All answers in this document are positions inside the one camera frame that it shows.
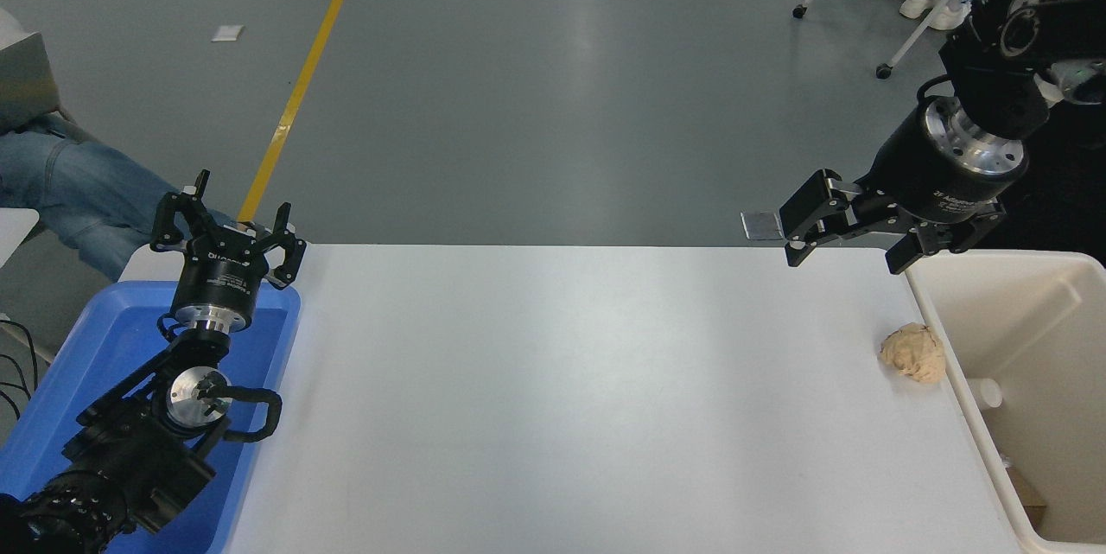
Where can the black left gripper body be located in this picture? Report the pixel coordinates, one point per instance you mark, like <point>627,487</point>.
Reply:
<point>216,277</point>

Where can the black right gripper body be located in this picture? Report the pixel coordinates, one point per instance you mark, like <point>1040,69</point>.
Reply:
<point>907,174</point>

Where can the tan paper ball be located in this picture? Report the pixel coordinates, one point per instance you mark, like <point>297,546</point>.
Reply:
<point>914,353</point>

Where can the metal floor plate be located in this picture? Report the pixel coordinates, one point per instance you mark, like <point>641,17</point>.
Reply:
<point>760,226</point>

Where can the blue plastic tray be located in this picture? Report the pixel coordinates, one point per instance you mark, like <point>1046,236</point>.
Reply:
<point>95,338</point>

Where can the large pale plastic bin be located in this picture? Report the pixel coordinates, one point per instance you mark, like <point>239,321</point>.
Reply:
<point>1037,321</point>

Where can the white side table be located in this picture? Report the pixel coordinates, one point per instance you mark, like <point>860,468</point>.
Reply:
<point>15,234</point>

